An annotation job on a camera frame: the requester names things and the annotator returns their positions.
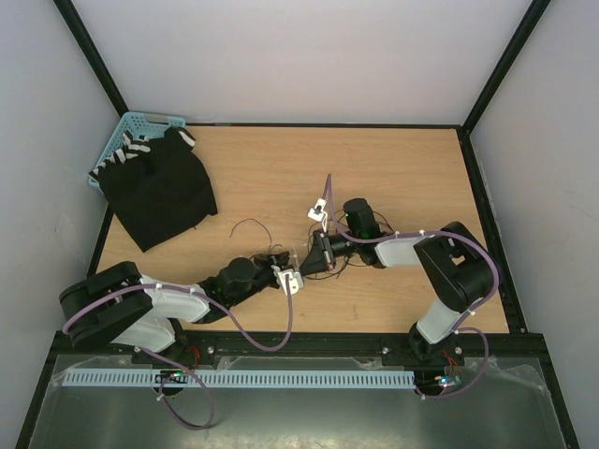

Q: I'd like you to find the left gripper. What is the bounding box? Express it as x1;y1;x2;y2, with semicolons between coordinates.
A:
229;251;290;307

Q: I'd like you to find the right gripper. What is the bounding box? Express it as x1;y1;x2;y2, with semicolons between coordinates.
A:
299;227;361;276

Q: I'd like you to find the dark thin wire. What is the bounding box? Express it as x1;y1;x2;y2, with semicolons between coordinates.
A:
303;205;399;280
229;217;285;256

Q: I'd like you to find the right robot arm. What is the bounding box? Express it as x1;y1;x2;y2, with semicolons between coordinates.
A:
299;197;500;364

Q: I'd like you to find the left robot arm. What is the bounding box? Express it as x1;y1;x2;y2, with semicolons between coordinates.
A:
59;252;303;363

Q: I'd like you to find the left circuit board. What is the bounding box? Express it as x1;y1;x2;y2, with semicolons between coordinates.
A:
154;369;189;384

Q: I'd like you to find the circuit board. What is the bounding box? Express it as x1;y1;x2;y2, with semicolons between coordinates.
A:
434;375;460;389
154;369;189;384

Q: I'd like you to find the right circuit board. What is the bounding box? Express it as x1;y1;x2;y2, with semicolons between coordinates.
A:
434;375;460;389

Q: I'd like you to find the black white striped cloth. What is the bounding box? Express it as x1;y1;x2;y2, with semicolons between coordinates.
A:
89;127;196;181

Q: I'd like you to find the light blue plastic basket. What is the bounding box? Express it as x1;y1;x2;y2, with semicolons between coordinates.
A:
95;111;186;168

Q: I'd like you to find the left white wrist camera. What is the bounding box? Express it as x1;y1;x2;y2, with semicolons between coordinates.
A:
272;266;304;296

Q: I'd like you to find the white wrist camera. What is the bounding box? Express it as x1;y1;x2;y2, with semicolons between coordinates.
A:
272;266;304;296
307;198;329;233

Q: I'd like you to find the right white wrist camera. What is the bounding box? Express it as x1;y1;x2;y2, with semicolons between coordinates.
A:
307;198;329;233

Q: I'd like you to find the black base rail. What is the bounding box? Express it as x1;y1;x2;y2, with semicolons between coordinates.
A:
130;329;466;369

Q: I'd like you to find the light blue slotted cable duct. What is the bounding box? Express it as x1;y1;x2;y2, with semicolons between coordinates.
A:
60;369;414;390

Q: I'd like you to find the left black frame post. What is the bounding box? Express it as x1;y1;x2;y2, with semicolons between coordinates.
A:
53;0;129;117

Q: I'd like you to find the black frame post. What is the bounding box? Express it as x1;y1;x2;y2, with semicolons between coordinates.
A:
462;0;551;135
53;0;129;117

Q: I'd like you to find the right black frame post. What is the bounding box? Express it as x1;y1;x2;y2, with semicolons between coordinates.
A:
462;0;551;135

